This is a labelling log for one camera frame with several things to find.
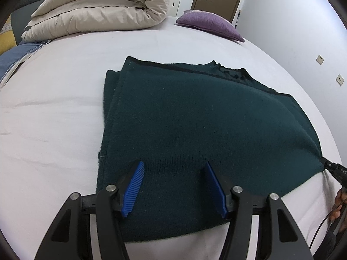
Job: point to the yellow cushion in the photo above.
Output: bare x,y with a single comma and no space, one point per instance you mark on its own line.
6,39

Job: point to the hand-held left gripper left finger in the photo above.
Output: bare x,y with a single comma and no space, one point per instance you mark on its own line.
132,189

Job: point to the person's right hand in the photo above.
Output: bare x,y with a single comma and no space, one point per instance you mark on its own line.
338,203

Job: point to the beige wall socket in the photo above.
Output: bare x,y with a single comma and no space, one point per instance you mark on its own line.
320,59
340,80

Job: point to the thin stick by door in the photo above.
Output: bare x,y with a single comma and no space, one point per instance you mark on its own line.
237,19

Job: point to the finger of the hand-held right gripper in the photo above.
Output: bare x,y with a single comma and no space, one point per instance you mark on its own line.
336,170

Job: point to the purple pillow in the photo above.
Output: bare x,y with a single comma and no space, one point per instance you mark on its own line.
211,24

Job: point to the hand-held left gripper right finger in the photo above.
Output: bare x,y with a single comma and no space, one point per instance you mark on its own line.
215,192

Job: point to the blue cloth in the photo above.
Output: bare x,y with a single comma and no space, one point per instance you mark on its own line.
19,55

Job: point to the dark green sweater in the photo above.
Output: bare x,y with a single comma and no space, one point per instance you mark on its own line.
203,119

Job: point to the rolled beige duvet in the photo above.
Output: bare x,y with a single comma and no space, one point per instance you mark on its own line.
95,10

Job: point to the white bed sheet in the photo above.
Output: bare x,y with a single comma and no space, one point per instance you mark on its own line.
54,108

